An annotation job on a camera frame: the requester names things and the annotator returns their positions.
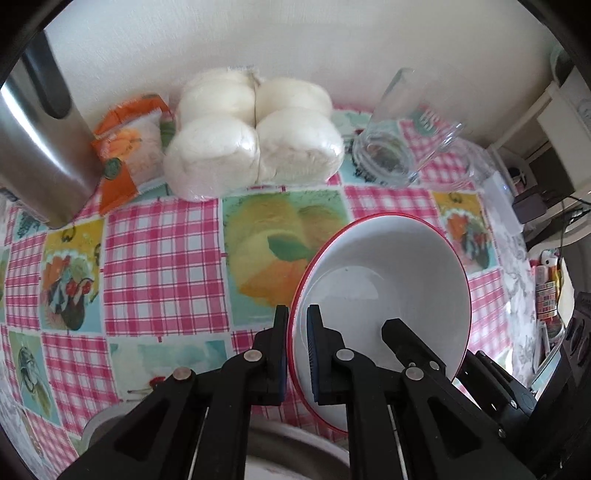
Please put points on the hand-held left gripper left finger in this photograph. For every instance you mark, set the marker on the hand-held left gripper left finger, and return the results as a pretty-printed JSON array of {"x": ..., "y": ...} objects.
[{"x": 279, "y": 369}]

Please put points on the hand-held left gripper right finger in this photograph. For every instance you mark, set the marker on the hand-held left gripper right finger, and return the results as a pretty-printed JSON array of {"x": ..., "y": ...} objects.
[{"x": 315, "y": 355}]

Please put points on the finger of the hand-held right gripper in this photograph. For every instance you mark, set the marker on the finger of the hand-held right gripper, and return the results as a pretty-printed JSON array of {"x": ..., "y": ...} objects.
[
  {"x": 498, "y": 392},
  {"x": 406, "y": 341}
]

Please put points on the white strawberry print bowl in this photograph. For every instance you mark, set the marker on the white strawberry print bowl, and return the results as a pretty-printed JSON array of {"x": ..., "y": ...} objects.
[{"x": 392, "y": 267}]

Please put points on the colourful printed packet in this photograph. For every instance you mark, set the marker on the colourful printed packet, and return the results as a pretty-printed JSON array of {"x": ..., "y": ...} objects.
[{"x": 547, "y": 295}]

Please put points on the grey floral tablecloth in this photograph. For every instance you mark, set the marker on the grey floral tablecloth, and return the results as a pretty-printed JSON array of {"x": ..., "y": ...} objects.
[{"x": 521, "y": 286}]

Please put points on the pink chequered fruit tablecloth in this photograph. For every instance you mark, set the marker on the pink chequered fruit tablecloth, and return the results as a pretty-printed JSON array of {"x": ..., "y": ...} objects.
[{"x": 161, "y": 267}]

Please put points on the white power strip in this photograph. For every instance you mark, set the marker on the white power strip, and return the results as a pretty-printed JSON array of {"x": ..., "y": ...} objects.
[{"x": 501, "y": 194}]

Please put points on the black charger plug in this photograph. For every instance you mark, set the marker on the black charger plug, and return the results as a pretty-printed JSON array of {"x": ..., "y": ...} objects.
[{"x": 531, "y": 205}]

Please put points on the clear glass mug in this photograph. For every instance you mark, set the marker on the clear glass mug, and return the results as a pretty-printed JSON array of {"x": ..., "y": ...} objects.
[{"x": 392, "y": 152}]

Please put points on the bag of white buns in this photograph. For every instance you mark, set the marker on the bag of white buns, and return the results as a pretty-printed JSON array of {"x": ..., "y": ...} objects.
[{"x": 231, "y": 147}]

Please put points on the white side stand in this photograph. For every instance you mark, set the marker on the white side stand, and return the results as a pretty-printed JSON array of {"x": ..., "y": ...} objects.
[{"x": 558, "y": 115}]

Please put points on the orange snack packet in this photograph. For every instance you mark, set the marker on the orange snack packet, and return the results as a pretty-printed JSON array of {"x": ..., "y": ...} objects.
[{"x": 124, "y": 143}]

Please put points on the stainless steel thermos jug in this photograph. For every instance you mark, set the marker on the stainless steel thermos jug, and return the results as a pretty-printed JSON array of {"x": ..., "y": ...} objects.
[{"x": 41, "y": 152}]

